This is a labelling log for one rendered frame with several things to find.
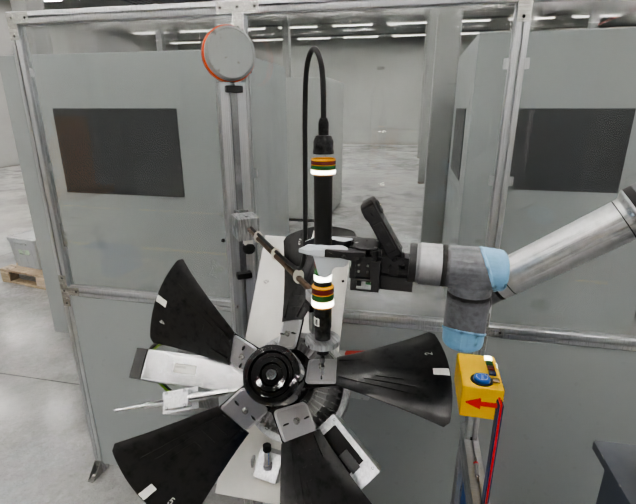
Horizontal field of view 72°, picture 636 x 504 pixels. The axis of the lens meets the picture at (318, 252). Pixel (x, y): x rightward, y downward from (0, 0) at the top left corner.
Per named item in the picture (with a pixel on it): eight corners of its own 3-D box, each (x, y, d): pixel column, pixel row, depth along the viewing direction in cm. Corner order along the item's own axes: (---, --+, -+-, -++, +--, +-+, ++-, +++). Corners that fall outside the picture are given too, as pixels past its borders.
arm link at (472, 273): (506, 303, 74) (514, 256, 71) (439, 297, 76) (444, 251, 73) (498, 286, 81) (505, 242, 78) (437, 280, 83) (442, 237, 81)
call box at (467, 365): (453, 383, 126) (456, 351, 123) (490, 388, 124) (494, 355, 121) (458, 420, 111) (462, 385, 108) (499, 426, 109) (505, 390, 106)
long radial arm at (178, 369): (268, 368, 116) (255, 361, 105) (263, 398, 113) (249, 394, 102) (168, 355, 121) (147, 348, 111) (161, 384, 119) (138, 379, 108)
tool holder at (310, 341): (296, 333, 91) (295, 290, 88) (327, 327, 94) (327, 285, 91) (312, 355, 84) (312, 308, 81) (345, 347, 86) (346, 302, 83)
